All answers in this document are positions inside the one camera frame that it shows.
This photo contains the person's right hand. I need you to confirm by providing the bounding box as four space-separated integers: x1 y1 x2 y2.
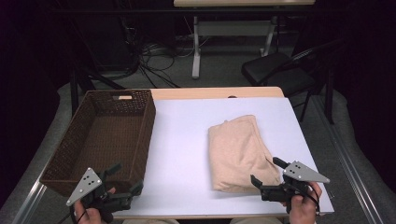
281 181 323 224

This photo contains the metal floor rail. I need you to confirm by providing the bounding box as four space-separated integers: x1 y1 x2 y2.
311 95 389 224
11 177 49 224

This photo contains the black folding chair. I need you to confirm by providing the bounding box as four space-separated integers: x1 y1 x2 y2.
241 37 347 125

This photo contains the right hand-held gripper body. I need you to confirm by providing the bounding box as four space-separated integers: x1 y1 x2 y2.
260 160 331 215

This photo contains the tangle of black cables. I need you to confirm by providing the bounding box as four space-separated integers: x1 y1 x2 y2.
122 18 182 90

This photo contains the left hand-held gripper cable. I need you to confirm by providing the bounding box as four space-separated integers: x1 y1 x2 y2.
57 204 87 224

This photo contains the white-legged desk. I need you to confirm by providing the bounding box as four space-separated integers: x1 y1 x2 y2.
173 0 317 80

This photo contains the brown wicker basket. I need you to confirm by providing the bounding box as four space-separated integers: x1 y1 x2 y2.
39 89 157 198

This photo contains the beige cloth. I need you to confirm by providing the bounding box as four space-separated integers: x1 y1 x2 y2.
207 114 283 193

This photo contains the person's left hand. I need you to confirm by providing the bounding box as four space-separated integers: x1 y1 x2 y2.
74 186 117 224

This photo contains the white table mat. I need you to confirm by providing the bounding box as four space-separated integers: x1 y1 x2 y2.
112 96 335 217

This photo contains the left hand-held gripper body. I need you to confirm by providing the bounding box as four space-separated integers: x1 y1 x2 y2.
65 167 134 224

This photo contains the black metal stand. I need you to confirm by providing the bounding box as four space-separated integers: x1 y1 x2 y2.
68 59 127 117

